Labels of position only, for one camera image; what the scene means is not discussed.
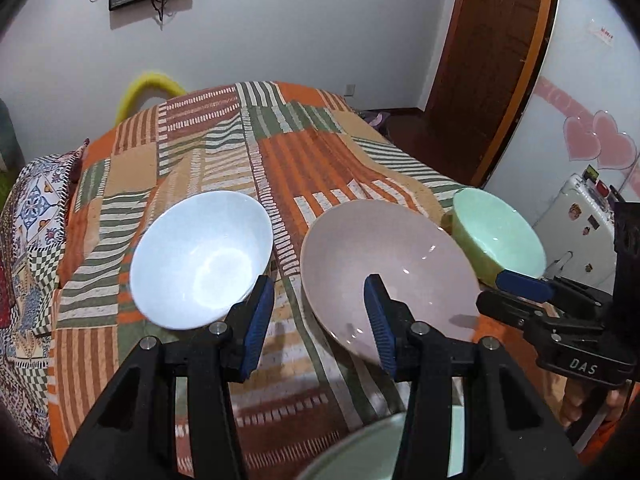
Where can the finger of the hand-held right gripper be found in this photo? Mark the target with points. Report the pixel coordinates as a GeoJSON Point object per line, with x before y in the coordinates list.
{"type": "Point", "coordinates": [505, 305]}
{"type": "Point", "coordinates": [525, 285]}

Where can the striped patchwork blanket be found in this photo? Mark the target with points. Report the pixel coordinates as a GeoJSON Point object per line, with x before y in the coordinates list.
{"type": "Point", "coordinates": [310, 160]}

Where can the white mini fridge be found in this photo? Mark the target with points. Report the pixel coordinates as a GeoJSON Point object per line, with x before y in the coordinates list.
{"type": "Point", "coordinates": [575, 240]}

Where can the patterned quilt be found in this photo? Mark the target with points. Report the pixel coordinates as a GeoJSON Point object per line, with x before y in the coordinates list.
{"type": "Point", "coordinates": [35, 210]}

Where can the white paper label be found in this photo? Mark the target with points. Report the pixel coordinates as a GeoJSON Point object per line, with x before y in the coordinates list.
{"type": "Point", "coordinates": [605, 34]}

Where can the person's right hand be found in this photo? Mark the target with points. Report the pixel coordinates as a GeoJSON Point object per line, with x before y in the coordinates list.
{"type": "Point", "coordinates": [569, 410]}

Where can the grey plush toy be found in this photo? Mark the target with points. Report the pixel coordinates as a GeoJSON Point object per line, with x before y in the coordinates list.
{"type": "Point", "coordinates": [7, 135]}

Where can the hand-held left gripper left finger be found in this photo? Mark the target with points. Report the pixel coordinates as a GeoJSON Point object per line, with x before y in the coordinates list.
{"type": "Point", "coordinates": [257, 320]}

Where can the white bowl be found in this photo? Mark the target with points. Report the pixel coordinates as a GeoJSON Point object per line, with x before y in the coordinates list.
{"type": "Point", "coordinates": [200, 250]}

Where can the wooden wardrobe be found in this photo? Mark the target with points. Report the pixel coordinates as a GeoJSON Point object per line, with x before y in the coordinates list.
{"type": "Point", "coordinates": [530, 60]}

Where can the pale pink bowl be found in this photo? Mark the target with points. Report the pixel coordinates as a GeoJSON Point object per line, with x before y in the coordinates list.
{"type": "Point", "coordinates": [380, 240]}

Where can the pale green bowl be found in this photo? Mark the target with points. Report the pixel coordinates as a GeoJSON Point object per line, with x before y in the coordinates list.
{"type": "Point", "coordinates": [495, 230]}

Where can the yellow foam tube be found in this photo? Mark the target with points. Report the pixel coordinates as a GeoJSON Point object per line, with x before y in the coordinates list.
{"type": "Point", "coordinates": [145, 84]}

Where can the pale green plate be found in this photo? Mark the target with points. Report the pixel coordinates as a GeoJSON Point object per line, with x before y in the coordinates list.
{"type": "Point", "coordinates": [350, 455]}

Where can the wall socket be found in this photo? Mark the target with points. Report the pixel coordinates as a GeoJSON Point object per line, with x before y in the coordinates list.
{"type": "Point", "coordinates": [350, 90]}

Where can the purple cloth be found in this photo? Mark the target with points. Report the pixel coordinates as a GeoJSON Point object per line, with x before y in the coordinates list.
{"type": "Point", "coordinates": [372, 120]}

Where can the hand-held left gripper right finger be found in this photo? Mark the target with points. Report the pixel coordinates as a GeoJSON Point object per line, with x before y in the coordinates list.
{"type": "Point", "coordinates": [380, 320]}

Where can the dark wooden door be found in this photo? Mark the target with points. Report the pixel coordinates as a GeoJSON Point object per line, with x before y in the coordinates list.
{"type": "Point", "coordinates": [485, 60]}

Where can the white sliding door with hearts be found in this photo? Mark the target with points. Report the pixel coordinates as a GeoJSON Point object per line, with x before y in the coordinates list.
{"type": "Point", "coordinates": [590, 100]}

